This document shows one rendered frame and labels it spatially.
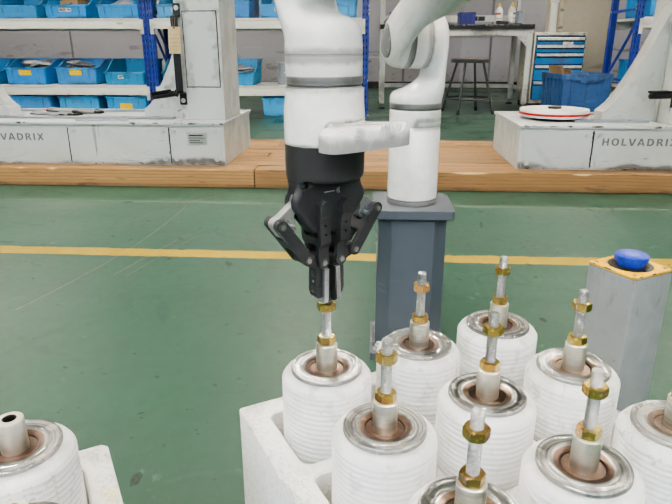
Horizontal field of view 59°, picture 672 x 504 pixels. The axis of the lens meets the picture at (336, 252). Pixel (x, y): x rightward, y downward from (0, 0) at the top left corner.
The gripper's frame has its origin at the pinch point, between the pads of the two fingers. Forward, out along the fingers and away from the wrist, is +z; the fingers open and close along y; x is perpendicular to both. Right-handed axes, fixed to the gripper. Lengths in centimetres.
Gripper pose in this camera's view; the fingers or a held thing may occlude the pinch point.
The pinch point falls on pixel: (326, 281)
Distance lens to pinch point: 60.6
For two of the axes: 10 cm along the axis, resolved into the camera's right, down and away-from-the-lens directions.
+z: 0.1, 9.4, 3.3
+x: 5.9, 2.6, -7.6
